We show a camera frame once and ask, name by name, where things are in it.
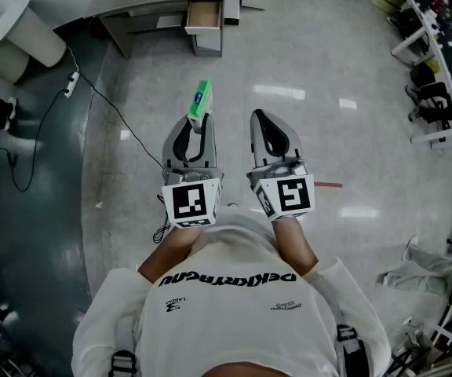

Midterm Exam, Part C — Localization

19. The person's right forearm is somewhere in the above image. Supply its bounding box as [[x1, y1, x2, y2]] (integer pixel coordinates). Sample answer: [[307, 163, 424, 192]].
[[272, 216, 319, 279]]

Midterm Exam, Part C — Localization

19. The person's white printed shirt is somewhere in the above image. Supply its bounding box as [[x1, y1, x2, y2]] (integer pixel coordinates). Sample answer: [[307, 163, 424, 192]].
[[71, 206, 392, 377]]

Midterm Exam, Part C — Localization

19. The person's left forearm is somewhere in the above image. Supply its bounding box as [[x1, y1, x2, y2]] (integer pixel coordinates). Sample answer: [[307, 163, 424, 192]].
[[137, 225, 204, 287]]

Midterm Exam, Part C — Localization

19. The black power cable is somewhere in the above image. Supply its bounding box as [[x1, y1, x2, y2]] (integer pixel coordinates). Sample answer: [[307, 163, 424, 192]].
[[8, 45, 168, 192]]

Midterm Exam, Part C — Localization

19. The white round pedestal table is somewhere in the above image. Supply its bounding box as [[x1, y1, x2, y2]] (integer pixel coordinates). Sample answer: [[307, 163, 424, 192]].
[[0, 0, 68, 86]]

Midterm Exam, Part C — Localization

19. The white power strip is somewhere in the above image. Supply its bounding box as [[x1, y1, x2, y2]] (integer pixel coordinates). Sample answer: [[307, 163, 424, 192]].
[[64, 71, 81, 100]]

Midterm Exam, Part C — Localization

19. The wooden desk drawer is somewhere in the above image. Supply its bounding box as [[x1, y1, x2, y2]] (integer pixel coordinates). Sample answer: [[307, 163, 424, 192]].
[[184, 0, 225, 37]]

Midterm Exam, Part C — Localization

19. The green and white packet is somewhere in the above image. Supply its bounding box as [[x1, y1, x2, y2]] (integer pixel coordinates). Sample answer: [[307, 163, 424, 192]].
[[187, 76, 214, 134]]

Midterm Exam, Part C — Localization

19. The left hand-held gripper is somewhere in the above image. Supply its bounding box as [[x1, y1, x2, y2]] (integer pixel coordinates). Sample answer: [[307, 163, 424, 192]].
[[161, 112, 224, 229]]

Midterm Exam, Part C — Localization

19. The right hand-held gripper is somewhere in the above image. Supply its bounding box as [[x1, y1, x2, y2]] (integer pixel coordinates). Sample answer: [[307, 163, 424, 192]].
[[246, 109, 315, 221]]

